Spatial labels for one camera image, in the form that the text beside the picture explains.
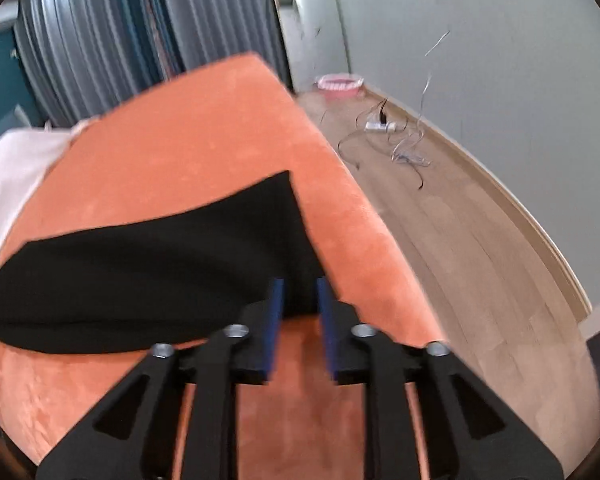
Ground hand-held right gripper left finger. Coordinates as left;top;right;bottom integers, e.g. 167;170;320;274
35;277;286;480

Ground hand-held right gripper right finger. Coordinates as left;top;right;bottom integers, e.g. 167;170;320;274
316;277;566;480

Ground black pants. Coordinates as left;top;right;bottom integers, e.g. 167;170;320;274
0;170;338;356

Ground orange blanket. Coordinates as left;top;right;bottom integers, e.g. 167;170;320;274
0;51;448;480

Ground pink basket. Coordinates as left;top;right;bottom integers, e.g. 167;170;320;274
316;73;365;100

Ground white blanket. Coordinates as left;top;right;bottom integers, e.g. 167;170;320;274
0;120;101;281

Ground standing mirror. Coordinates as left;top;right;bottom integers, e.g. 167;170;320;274
266;0;352;93

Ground grey curtain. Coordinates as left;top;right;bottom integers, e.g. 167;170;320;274
157;0;293;93
14;0;161;128

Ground blue curtain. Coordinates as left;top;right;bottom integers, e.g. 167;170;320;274
140;0;186;81

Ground blue bed headboard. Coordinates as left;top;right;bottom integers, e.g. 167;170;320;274
0;102;48;153

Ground white power strip with cables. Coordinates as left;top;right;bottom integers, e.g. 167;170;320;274
336;99;426;192

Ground white cable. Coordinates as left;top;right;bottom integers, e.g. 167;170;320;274
391;0;453;166

